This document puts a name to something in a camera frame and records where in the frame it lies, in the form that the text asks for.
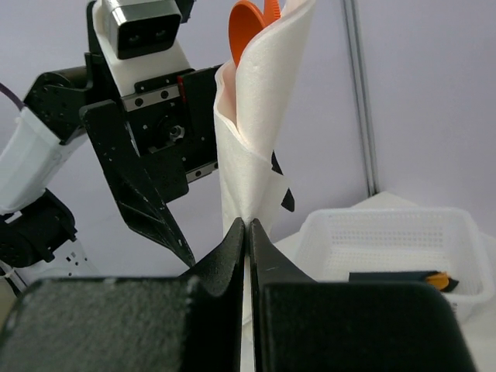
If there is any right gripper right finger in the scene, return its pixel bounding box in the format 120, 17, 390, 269
247, 220, 476, 371

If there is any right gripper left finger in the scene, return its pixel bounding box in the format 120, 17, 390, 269
1, 219, 245, 371

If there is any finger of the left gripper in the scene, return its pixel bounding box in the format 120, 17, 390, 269
270, 149, 296, 213

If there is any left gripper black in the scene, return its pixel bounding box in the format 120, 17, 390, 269
22, 1, 216, 267

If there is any white paper napkin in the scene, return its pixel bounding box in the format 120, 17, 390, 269
212, 0, 317, 326

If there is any orange plastic spoon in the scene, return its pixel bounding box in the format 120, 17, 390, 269
228, 0, 265, 67

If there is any orange plastic knife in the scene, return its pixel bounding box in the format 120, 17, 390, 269
263, 0, 281, 26

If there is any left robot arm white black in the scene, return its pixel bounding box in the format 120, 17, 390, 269
1, 1, 218, 293

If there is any dark navy rolled napkin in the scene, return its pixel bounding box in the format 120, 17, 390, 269
348, 270, 459, 293

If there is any large white plastic basket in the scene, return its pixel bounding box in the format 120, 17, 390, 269
294, 207, 495, 322

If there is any yellow plastic spoon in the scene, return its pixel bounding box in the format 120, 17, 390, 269
425, 272, 450, 291

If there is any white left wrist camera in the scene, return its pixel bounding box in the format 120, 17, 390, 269
91, 0, 194, 97

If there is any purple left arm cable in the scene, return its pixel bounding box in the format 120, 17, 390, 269
0, 83, 25, 113

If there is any left aluminium frame post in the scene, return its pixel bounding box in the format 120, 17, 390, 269
342, 0, 380, 197

